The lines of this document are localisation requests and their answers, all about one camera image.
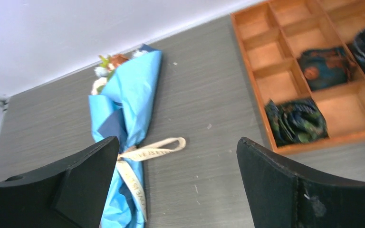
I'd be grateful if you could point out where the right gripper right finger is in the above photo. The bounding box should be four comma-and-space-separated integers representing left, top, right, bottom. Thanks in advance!
236, 137, 365, 228

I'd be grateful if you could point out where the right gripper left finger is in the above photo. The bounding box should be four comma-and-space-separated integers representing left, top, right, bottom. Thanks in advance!
0, 136, 119, 228

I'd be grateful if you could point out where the orange rose stem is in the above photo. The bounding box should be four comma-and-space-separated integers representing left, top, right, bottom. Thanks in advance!
109, 54, 129, 69

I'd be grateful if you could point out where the dark ribbon roll orange pattern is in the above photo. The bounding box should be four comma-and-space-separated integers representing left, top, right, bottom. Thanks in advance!
298, 46, 356, 91

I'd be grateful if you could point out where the blue wrapping paper sheet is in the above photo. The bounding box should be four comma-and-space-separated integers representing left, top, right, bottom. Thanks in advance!
88, 44, 162, 228

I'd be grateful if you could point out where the orange compartment tray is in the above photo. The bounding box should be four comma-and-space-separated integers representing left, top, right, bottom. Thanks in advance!
231, 0, 365, 154

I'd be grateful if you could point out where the beige tote bag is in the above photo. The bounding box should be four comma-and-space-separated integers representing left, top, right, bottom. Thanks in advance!
116, 137, 186, 221

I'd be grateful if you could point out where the dark ribbon roll green pattern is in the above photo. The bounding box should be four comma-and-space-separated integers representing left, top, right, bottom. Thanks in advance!
265, 97, 328, 147

